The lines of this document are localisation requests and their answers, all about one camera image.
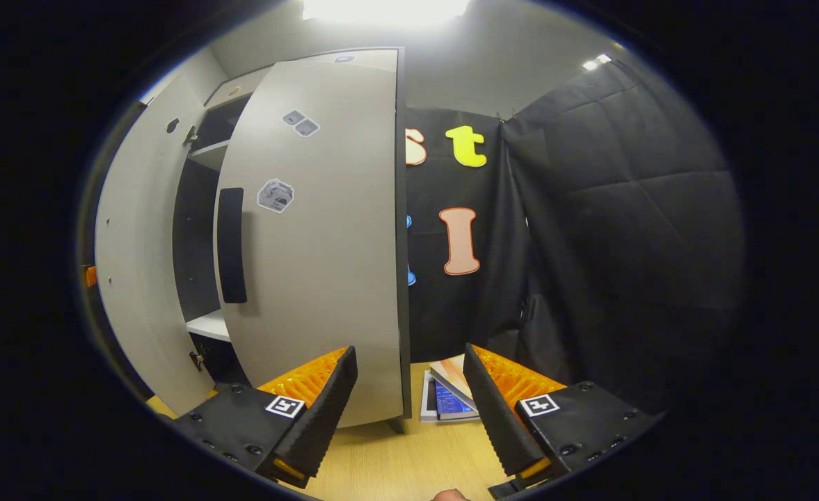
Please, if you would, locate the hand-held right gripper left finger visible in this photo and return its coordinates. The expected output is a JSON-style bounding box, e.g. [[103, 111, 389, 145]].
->
[[173, 346, 358, 488]]

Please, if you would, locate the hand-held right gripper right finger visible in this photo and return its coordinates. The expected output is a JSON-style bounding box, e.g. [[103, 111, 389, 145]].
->
[[463, 343, 660, 488]]

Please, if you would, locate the grey cabinet door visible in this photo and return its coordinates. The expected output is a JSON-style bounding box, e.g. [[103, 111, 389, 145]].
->
[[95, 73, 271, 417], [213, 47, 412, 429]]

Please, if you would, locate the blue white-bordered book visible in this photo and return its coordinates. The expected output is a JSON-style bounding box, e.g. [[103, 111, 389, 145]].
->
[[421, 370, 481, 423]]

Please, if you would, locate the black backdrop cloth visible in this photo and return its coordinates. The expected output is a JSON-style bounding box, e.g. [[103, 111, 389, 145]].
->
[[404, 108, 532, 366]]

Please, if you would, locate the round ceiling light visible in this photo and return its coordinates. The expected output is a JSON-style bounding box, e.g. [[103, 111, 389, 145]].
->
[[303, 0, 472, 29]]

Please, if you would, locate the black door handle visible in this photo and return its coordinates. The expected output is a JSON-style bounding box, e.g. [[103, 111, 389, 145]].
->
[[216, 186, 248, 305]]

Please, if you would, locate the black quilted wall padding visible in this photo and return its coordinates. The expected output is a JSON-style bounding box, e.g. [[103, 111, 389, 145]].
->
[[503, 59, 745, 418]]

